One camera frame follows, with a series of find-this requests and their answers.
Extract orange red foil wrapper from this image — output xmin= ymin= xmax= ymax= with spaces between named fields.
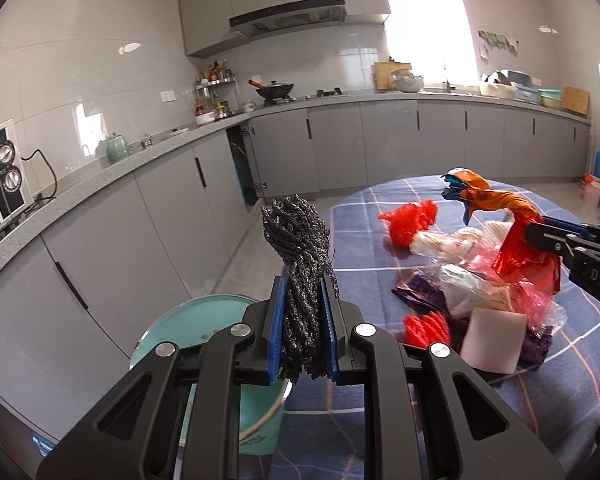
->
xmin=442 ymin=168 xmax=560 ymax=296

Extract purple foil wrapper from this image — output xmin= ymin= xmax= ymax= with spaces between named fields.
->
xmin=391 ymin=269 xmax=554 ymax=366

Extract red plastic bag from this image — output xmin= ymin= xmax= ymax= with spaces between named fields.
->
xmin=378 ymin=200 xmax=438 ymax=248

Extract black speckled rope bundle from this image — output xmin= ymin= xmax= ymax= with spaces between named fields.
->
xmin=258 ymin=194 xmax=340 ymax=384

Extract white foam sponge block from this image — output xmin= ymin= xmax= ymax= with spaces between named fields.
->
xmin=460 ymin=308 xmax=527 ymax=375

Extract teal trash bucket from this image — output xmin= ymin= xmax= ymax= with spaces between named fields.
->
xmin=131 ymin=295 xmax=292 ymax=456

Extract white plastic bucket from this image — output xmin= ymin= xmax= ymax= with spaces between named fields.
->
xmin=581 ymin=174 xmax=600 ymax=208

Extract red mesh net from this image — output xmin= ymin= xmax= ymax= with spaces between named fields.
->
xmin=403 ymin=312 xmax=451 ymax=349

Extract blue plaid tablecloth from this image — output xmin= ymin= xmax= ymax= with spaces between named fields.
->
xmin=240 ymin=176 xmax=600 ymax=479

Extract grey lower cabinets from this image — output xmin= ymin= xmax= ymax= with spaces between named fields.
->
xmin=0 ymin=100 xmax=588 ymax=439

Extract white covered bowl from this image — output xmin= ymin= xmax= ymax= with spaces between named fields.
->
xmin=391 ymin=68 xmax=425 ymax=93

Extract wooden cutting board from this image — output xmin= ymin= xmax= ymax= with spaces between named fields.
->
xmin=372 ymin=61 xmax=412 ymax=91

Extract black wok with lid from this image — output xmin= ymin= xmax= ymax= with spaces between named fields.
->
xmin=249 ymin=79 xmax=294 ymax=106

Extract silver black microwave oven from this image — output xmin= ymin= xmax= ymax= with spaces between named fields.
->
xmin=0 ymin=119 xmax=32 ymax=232

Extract metal spice rack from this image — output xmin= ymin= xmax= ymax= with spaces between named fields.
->
xmin=194 ymin=58 xmax=242 ymax=126

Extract black range hood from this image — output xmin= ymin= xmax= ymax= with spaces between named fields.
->
xmin=230 ymin=0 xmax=347 ymax=38

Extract black power cable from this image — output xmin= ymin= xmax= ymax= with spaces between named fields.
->
xmin=20 ymin=147 xmax=59 ymax=206

